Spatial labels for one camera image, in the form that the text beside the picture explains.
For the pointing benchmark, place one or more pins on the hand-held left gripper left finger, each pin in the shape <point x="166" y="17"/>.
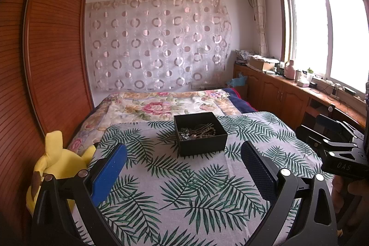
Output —
<point x="111" y="174"/>

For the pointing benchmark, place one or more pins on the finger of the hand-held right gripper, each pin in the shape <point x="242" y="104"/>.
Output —
<point x="327" y="125"/>
<point x="310" y="136"/>

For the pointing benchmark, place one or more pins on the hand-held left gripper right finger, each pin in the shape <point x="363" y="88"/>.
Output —
<point x="259" y="171"/>

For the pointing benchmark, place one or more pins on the black jewelry box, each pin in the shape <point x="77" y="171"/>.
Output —
<point x="201" y="146"/>

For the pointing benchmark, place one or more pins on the person's right hand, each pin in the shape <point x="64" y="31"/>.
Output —
<point x="340" y="191"/>

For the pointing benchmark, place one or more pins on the white tissue box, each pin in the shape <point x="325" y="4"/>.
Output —
<point x="303" y="83"/>

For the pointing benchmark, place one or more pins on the wooden cabinet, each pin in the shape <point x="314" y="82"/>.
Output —
<point x="276" y="96"/>

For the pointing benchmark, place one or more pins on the green-capped bottle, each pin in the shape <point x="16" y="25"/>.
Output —
<point x="310" y="75"/>

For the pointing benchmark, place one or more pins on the yellow plush toy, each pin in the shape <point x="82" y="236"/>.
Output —
<point x="54" y="156"/>

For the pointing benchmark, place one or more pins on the pink jug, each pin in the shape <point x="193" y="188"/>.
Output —
<point x="289" y="71"/>

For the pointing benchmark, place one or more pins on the navy blue blanket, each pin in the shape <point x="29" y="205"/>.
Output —
<point x="240" y="102"/>

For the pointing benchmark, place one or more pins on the leaf-print blanket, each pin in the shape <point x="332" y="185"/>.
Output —
<point x="187" y="191"/>

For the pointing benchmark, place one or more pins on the floral quilt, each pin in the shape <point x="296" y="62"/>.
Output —
<point x="150" y="107"/>

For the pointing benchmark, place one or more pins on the cardboard box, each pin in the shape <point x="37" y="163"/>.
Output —
<point x="263" y="63"/>

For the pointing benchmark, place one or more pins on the blue plastic bag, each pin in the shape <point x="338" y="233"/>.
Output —
<point x="239" y="81"/>

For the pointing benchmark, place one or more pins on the window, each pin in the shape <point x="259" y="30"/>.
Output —
<point x="331" y="32"/>

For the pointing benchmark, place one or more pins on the floral paper stack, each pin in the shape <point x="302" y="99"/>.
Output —
<point x="243" y="55"/>

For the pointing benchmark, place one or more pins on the beige window curtain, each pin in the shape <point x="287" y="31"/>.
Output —
<point x="259" y="15"/>

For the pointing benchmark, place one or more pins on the sheer circle-pattern curtain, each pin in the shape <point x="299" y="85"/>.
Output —
<point x="158" y="41"/>

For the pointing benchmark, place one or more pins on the brown louvred wardrobe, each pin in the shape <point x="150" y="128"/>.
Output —
<point x="43" y="47"/>

